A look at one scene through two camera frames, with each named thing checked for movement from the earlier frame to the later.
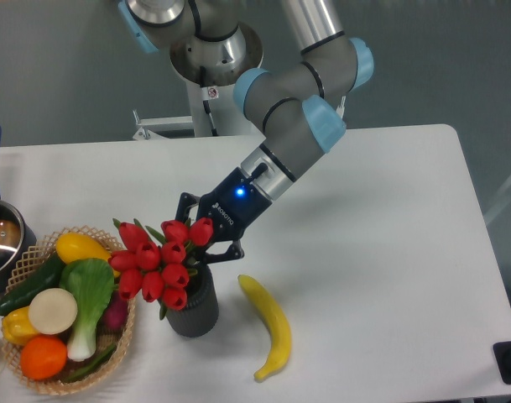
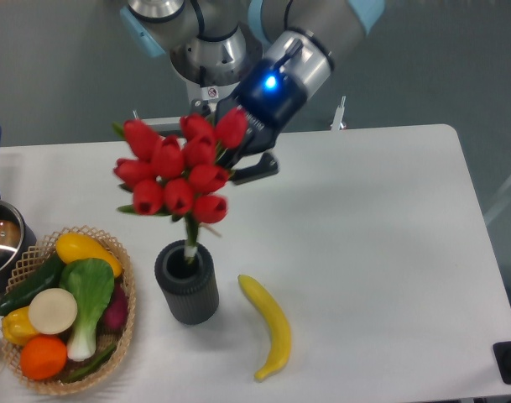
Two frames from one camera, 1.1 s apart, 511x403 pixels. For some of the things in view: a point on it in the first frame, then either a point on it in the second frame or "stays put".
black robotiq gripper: x=233 y=206 → x=271 y=102
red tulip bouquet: x=148 y=264 → x=182 y=176
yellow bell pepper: x=17 y=327 stays put
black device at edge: x=509 y=360 stays put
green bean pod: x=91 y=367 stays put
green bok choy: x=92 y=280 stays put
